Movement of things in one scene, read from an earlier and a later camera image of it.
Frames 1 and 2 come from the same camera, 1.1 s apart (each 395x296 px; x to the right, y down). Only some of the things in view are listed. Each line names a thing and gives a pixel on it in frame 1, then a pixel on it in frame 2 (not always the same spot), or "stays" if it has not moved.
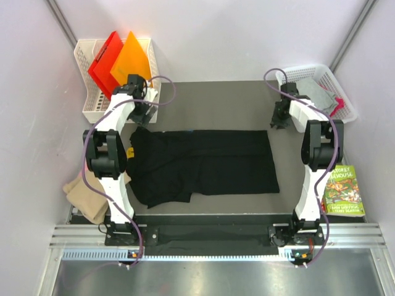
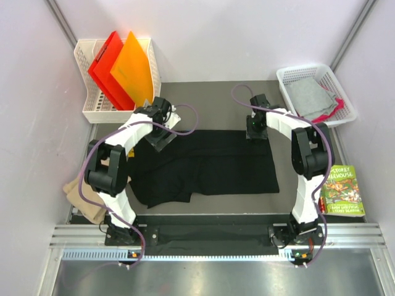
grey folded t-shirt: [323, 98] stays
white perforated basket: [321, 74] stays
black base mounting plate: [208, 235] stays
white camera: [150, 94] → [171, 118]
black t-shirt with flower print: [166, 168] stays
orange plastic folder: [132, 60] stays
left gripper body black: [138, 114] → [155, 138]
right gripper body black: [279, 119] → [255, 131]
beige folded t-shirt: [92, 206] stays
